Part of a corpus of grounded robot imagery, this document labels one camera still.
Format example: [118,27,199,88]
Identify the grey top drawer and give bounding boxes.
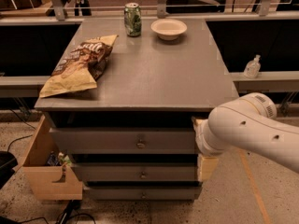
[50,128,198,154]

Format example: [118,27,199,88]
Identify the grey drawer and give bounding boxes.
[50,128,198,154]
[84,186,202,201]
[72,163,197,182]

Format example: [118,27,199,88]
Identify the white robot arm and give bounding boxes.
[192,92,299,173]

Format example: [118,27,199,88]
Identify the grey drawer cabinet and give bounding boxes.
[36,18,238,188]

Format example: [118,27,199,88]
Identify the grey bottom drawer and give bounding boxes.
[84,186,202,201]

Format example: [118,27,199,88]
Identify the grey middle drawer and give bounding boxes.
[72,163,197,182]

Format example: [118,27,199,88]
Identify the grey side shelf right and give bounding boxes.
[231,71,299,93]

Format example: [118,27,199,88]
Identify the grey side shelf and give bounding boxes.
[0,76,49,98]
[231,71,299,93]

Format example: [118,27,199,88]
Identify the white paper bowl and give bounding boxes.
[150,19,187,41]

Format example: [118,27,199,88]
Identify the yellow brown chip bag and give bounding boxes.
[39,35,118,98]

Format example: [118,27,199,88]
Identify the wooden side box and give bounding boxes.
[22,116,82,201]

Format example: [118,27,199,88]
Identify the green soda can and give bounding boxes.
[124,3,142,37]

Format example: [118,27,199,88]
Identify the black object left edge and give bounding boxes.
[0,151,18,189]

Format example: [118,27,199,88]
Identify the grey side shelf left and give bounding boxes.
[0,76,49,98]

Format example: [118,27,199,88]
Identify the black floor cables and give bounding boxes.
[18,200,96,224]

